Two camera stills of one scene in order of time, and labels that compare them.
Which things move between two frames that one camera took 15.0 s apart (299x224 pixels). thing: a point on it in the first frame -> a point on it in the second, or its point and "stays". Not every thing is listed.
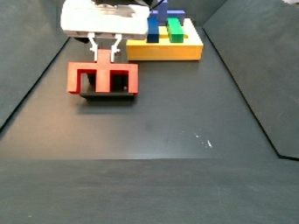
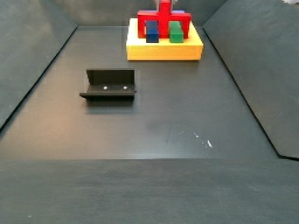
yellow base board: [165, 50] stays
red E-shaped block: [103, 66] -> [165, 15]
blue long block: [153, 32] stays
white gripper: [86, 19] -> [173, 2]
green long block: [174, 30] stays
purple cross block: [163, 14] stays
